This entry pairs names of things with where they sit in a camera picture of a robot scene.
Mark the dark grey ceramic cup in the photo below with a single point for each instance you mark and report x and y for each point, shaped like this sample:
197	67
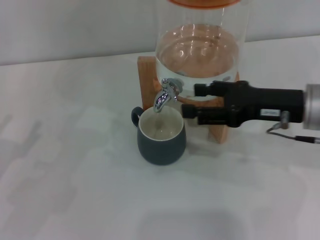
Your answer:
161	145

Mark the chrome faucet tap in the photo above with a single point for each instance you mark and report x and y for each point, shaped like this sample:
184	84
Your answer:
163	96

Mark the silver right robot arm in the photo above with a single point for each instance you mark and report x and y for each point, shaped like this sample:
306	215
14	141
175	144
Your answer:
312	106

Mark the glass water dispenser jar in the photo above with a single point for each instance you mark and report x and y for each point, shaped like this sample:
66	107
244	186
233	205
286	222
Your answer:
200	50

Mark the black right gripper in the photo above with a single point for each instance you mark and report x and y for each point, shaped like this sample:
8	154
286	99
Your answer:
262	103

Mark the wooden dispenser stand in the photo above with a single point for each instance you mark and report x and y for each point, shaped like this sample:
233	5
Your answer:
147	82

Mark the wooden dispenser lid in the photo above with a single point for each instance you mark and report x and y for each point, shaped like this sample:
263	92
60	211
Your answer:
203	2

